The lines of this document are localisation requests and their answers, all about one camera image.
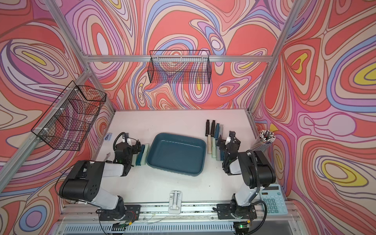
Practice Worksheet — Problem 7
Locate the teal desk calculator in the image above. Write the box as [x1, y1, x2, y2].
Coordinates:
[260, 184, 288, 215]

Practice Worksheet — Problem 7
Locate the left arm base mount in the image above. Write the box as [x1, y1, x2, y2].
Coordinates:
[97, 204, 141, 222]

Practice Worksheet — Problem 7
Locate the pencil cup holder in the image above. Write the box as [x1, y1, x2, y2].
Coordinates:
[251, 130, 276, 152]

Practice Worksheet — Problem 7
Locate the black wire basket left wall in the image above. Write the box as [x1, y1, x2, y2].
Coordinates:
[31, 81, 107, 151]

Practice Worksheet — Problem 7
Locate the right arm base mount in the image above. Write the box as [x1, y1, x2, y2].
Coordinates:
[212, 203, 258, 221]

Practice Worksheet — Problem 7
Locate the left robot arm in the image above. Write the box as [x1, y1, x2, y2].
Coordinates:
[56, 132, 142, 220]

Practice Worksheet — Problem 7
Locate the black wire basket wall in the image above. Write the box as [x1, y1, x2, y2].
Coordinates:
[31, 81, 107, 151]
[147, 50, 212, 84]

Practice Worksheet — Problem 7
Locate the teal pliers left group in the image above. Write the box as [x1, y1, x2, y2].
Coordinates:
[136, 145, 146, 166]

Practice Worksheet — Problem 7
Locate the white center rail bracket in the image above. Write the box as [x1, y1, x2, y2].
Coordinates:
[168, 191, 183, 214]

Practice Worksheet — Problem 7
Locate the teal plastic storage box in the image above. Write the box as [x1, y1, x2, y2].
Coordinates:
[146, 133, 207, 177]

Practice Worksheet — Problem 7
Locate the black wire basket back wall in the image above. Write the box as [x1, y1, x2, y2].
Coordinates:
[147, 50, 212, 84]

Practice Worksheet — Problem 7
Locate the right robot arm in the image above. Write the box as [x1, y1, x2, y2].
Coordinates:
[216, 130, 276, 207]

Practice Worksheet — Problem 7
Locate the small blue clip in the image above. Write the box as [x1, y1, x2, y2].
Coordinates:
[104, 133, 113, 141]

